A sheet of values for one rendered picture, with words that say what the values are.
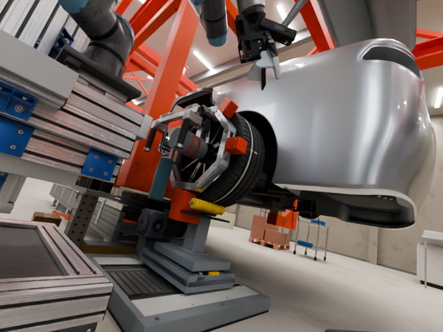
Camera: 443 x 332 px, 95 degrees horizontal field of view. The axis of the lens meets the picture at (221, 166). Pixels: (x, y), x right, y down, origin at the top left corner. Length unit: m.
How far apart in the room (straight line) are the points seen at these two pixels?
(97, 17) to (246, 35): 0.44
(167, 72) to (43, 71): 1.34
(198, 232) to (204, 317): 0.46
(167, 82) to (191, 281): 1.44
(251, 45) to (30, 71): 0.52
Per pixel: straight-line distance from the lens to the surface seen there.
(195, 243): 1.32
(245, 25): 0.69
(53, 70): 0.63
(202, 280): 1.19
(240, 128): 1.19
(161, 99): 1.77
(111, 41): 0.86
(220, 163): 1.06
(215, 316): 1.11
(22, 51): 0.63
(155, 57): 5.02
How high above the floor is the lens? 0.48
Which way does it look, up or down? 13 degrees up
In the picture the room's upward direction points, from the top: 13 degrees clockwise
